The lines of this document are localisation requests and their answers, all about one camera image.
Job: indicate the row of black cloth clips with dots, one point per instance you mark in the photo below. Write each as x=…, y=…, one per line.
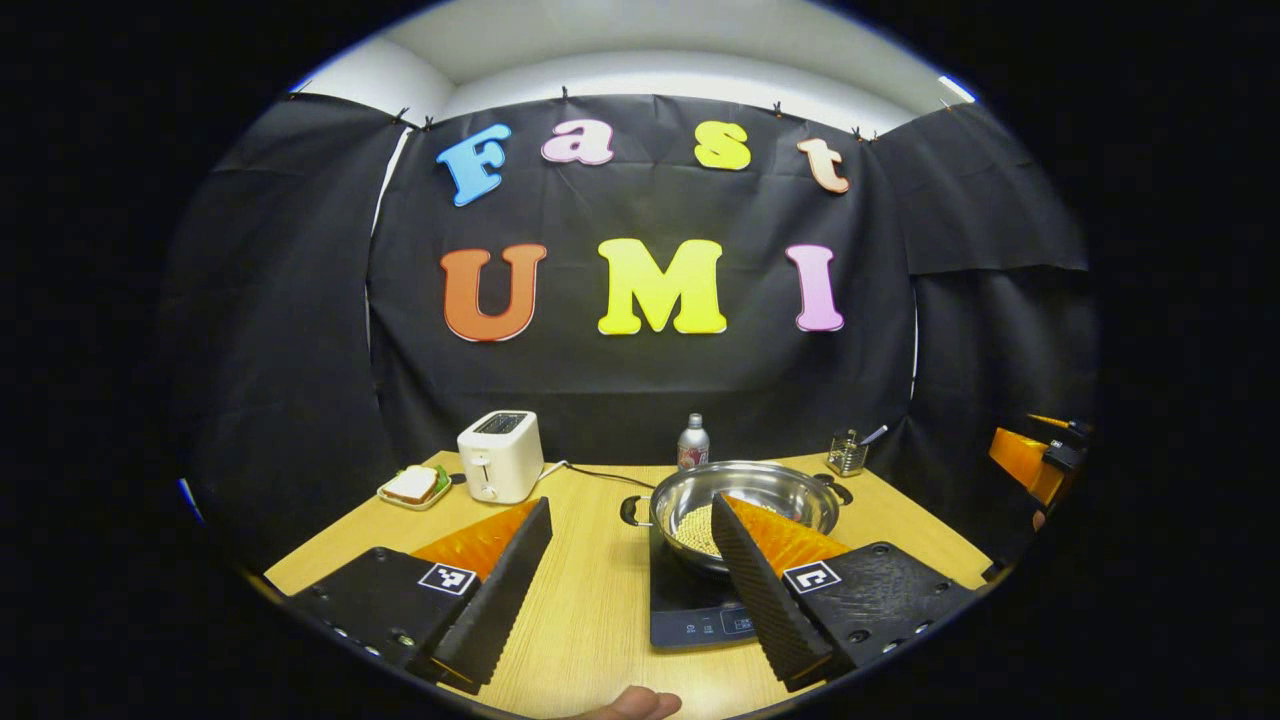
x=565, y=93

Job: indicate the small green plate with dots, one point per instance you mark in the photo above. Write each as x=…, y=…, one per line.
x=432, y=500

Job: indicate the sandwich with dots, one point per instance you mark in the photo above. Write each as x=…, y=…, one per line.
x=410, y=484

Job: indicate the black induction cooktop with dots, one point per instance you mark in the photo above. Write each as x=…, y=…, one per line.
x=690, y=610

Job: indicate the pile of yellow beans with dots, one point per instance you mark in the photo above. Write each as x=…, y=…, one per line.
x=695, y=530

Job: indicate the silver drink bottle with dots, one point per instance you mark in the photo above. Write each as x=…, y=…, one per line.
x=693, y=448

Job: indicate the metal spoon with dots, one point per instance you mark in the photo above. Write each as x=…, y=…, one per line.
x=875, y=434

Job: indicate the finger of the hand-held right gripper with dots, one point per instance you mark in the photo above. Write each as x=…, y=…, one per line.
x=1020, y=458

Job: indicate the stainless steel pot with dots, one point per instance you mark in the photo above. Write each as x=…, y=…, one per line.
x=760, y=480

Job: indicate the white toaster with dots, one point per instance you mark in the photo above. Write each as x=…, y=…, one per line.
x=500, y=460

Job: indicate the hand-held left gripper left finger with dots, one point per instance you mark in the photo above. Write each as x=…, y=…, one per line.
x=500, y=600

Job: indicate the ceiling light panel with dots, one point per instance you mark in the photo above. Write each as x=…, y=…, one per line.
x=957, y=89

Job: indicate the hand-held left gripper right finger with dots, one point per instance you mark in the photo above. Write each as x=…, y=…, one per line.
x=765, y=600

